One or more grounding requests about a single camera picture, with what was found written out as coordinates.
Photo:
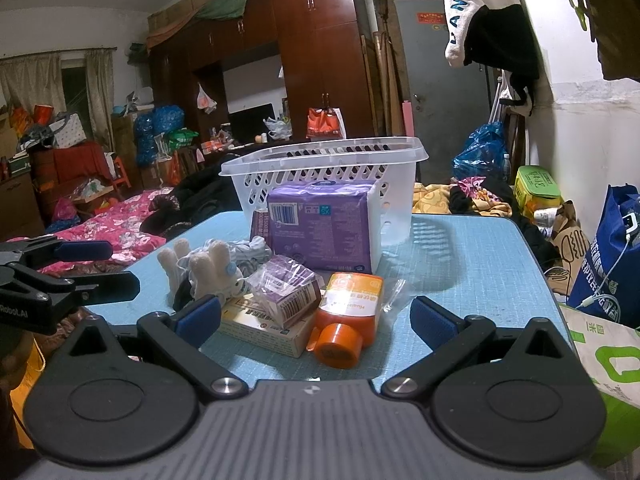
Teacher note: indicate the dark red box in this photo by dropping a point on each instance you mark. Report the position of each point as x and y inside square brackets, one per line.
[259, 230]

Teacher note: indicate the blue mesh bags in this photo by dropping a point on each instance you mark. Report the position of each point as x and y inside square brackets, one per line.
[167, 122]

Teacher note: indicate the brown wooden wardrobe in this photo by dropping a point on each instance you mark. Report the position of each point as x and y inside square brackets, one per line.
[320, 55]

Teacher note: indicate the white knit glove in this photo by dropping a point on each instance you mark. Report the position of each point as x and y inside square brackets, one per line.
[170, 265]
[210, 270]

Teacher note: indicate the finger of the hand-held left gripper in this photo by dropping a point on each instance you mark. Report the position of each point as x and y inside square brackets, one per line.
[85, 251]
[100, 285]

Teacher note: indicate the black clothing pile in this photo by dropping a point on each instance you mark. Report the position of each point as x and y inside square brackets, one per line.
[495, 192]

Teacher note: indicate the red cloth cover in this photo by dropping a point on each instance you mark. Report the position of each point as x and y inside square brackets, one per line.
[75, 160]

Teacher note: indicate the black hanging garment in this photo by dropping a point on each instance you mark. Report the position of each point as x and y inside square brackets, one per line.
[505, 45]

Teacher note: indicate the black cloth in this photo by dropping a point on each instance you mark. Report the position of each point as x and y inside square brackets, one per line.
[182, 296]

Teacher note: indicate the blue striped cloth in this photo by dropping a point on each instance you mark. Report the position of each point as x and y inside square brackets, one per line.
[250, 255]

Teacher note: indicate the orange and white bag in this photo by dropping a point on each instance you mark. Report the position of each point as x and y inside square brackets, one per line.
[325, 124]

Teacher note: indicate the white plastic basket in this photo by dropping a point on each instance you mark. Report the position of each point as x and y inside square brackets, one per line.
[400, 200]

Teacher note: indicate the green box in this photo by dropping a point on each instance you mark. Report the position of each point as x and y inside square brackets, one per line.
[537, 185]

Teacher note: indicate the blue plastic bag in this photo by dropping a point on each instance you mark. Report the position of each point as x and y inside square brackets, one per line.
[480, 152]

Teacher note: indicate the small purple box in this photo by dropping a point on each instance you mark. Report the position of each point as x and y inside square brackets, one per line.
[290, 295]

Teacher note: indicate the beige cardboard box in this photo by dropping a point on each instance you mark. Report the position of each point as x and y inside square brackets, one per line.
[260, 334]

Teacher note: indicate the grey door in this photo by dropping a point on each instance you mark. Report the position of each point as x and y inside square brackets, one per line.
[440, 90]

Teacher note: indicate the blue shopping bag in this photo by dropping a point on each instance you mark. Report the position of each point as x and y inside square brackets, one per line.
[605, 270]

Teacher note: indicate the black jacket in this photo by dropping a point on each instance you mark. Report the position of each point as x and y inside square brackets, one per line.
[200, 195]

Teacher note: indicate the orange bottle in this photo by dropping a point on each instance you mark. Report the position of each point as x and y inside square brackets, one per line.
[350, 310]

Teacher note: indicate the pink board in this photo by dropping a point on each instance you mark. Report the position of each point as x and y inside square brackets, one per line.
[408, 120]

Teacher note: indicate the white hanging plastic bag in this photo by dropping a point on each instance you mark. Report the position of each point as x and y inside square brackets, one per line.
[206, 100]

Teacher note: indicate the white and green bag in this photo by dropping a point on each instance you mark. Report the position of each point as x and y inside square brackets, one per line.
[615, 375]

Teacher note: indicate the wooden planks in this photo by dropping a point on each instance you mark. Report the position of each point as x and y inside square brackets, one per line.
[385, 70]

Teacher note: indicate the purple pack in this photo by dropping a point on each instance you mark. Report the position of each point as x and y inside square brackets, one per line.
[320, 240]

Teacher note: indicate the beige curtain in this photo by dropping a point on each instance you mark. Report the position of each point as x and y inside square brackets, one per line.
[99, 95]
[30, 82]

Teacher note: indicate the brown paper bag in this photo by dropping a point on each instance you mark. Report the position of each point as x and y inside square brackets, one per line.
[570, 245]

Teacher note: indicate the black monitor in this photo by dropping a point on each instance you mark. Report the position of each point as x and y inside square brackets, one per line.
[250, 124]

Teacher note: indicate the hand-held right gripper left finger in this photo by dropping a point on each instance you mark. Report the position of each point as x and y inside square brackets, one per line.
[200, 316]

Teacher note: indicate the pink floral blanket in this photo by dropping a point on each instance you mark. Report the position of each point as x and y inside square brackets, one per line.
[110, 225]

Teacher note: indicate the small clear plastic bag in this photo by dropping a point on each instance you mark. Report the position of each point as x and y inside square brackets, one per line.
[397, 292]

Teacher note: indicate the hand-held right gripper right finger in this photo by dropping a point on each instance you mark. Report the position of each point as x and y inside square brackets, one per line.
[431, 319]

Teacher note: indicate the yellow patterned blanket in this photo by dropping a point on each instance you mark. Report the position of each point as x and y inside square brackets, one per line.
[430, 200]

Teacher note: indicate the white cap with blue letters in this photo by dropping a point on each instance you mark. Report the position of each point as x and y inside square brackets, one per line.
[465, 5]

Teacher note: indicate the dark brown hanging garment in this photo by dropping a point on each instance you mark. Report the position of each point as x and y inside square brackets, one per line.
[620, 20]

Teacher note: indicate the white crumpled plastic bag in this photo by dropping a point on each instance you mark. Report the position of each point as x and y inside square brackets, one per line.
[277, 129]

